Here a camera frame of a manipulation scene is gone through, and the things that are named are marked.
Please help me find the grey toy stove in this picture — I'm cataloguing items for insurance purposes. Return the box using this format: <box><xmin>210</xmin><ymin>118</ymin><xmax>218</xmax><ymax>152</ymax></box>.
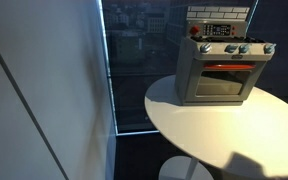
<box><xmin>174</xmin><ymin>4</ymin><xmax>278</xmax><ymax>107</ymax></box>

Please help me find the white table pedestal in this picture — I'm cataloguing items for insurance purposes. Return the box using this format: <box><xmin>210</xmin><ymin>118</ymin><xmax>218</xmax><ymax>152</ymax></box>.
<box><xmin>158</xmin><ymin>155</ymin><xmax>215</xmax><ymax>180</ymax></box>

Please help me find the thin window frame bar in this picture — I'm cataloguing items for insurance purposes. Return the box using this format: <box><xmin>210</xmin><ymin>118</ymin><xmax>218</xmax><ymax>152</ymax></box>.
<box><xmin>247</xmin><ymin>0</ymin><xmax>261</xmax><ymax>34</ymax></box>

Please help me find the large red round stove button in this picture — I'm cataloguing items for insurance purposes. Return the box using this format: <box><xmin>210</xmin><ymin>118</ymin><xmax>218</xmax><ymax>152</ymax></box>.
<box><xmin>189</xmin><ymin>25</ymin><xmax>201</xmax><ymax>36</ymax></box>

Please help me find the red oven door handle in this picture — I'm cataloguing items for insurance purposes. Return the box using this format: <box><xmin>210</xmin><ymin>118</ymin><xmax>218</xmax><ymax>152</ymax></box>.
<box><xmin>202</xmin><ymin>63</ymin><xmax>257</xmax><ymax>71</ymax></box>

